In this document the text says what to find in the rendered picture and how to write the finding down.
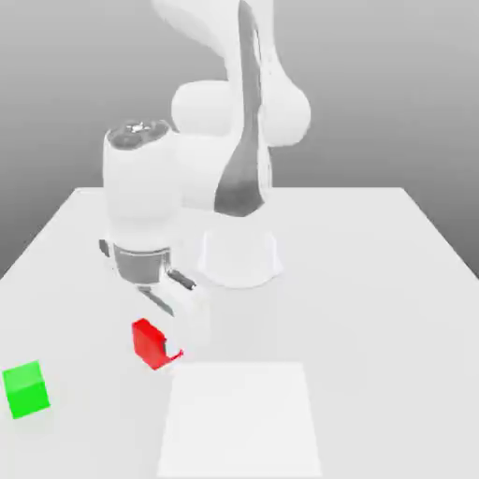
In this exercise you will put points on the small red cube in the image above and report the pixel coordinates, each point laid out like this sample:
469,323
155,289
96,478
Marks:
146,344

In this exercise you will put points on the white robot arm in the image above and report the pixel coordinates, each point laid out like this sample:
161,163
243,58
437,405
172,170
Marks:
142,187

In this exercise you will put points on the small green cube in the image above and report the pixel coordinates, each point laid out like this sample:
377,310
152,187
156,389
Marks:
26,391

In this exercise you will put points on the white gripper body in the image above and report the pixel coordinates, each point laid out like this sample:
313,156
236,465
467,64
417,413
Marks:
179,310

